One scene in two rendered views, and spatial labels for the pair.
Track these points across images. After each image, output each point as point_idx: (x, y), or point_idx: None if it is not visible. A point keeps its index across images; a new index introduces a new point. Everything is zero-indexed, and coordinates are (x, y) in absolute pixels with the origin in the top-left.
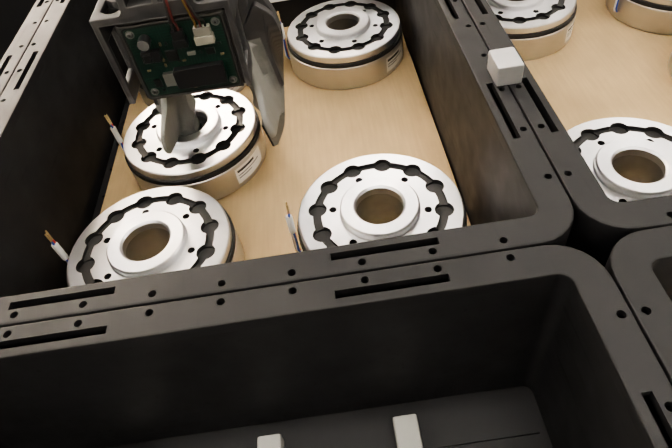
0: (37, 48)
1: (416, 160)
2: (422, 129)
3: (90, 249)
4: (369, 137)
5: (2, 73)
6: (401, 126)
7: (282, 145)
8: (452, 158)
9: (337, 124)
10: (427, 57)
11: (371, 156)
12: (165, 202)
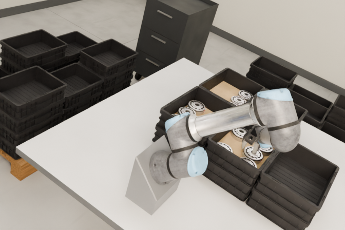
0: (271, 154)
1: (233, 131)
2: (224, 139)
3: (269, 150)
4: (230, 143)
5: (276, 153)
6: (225, 141)
7: (241, 150)
8: (226, 133)
9: (232, 147)
10: (221, 135)
11: (237, 135)
12: (260, 147)
